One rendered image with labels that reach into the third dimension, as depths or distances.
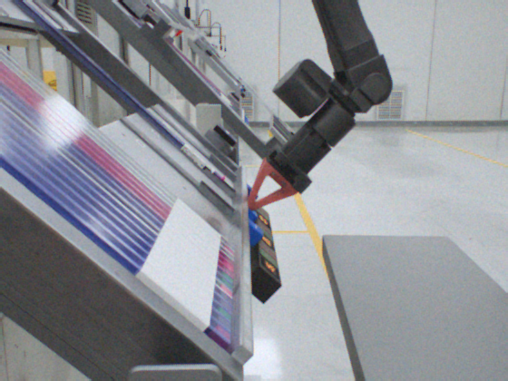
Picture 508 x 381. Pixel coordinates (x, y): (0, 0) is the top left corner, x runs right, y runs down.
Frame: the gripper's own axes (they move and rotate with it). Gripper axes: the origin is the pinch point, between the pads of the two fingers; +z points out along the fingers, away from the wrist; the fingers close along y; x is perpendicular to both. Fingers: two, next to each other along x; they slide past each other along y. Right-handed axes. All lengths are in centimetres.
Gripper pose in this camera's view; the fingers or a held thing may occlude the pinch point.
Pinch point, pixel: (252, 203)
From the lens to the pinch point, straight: 79.6
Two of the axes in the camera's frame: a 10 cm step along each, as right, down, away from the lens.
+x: 7.2, 6.7, 1.6
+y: 0.2, 2.2, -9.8
